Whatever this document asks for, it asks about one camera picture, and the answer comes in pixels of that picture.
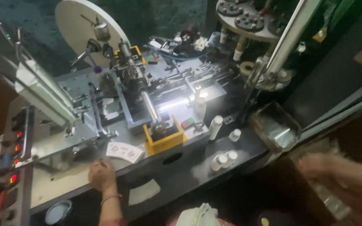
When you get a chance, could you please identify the person's left hand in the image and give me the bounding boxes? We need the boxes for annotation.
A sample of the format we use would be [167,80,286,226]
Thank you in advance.
[88,158,118,193]

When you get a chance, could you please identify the person's right hand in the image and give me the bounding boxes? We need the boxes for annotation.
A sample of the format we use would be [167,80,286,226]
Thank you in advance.
[297,153,362,201]

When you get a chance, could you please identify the stack of printed paper blanks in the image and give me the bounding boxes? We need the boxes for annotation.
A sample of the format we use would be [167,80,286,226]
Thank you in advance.
[106,141,145,164]

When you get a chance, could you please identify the thin metal bangle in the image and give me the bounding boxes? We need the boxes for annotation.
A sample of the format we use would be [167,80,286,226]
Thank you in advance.
[100,194,123,207]

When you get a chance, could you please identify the white paper piece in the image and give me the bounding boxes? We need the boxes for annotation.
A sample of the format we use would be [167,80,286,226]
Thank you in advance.
[128,179,161,206]

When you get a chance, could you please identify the round white tin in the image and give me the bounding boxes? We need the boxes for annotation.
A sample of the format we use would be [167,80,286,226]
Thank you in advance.
[45,200,73,225]

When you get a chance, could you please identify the control panel with red displays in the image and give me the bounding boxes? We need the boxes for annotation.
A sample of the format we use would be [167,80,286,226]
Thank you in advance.
[0,105,35,226]

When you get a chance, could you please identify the steel paper cup forming machine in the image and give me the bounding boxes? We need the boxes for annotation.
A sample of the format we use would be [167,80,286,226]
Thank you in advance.
[30,38,269,220]

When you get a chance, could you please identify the white slanted paper blank feeder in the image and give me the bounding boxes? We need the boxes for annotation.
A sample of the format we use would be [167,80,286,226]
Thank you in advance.
[0,23,84,127]

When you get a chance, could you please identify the crumpled white cloth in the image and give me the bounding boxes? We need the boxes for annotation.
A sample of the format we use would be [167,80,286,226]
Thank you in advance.
[176,203,222,226]

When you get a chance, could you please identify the lit white plastic bottle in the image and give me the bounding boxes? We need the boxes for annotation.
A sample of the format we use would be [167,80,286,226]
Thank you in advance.
[194,89,207,121]

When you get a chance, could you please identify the short white plastic bottle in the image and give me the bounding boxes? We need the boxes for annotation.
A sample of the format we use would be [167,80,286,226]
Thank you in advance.
[229,129,242,142]
[211,154,228,172]
[224,150,238,167]

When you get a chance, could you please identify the tall white plastic bottle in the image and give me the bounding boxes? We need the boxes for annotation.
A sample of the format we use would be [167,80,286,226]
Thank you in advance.
[208,115,224,141]

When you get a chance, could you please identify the large white round disc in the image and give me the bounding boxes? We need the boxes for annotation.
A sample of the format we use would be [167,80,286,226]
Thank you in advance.
[55,0,131,68]

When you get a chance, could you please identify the shiny metal tray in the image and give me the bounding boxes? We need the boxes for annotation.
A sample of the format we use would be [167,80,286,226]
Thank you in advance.
[249,101,303,154]

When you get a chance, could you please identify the dark round cap with gold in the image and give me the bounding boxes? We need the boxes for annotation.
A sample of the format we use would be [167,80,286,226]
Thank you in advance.
[256,210,295,226]

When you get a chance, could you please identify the round turret table with moulds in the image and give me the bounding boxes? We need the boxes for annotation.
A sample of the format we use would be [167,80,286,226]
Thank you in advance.
[216,0,291,62]

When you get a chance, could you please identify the clear plastic sleeve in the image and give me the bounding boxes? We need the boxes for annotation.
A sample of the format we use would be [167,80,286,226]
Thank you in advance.
[289,138,353,221]

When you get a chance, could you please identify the yellow metal bracket box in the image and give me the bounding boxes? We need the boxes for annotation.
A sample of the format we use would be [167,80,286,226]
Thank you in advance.
[143,116,188,156]

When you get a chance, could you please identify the small yellow metal bracket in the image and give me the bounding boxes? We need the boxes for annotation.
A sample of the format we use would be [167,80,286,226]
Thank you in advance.
[114,45,146,65]

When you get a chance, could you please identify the long white slanted rail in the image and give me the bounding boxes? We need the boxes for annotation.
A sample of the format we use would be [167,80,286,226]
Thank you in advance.
[264,0,323,79]

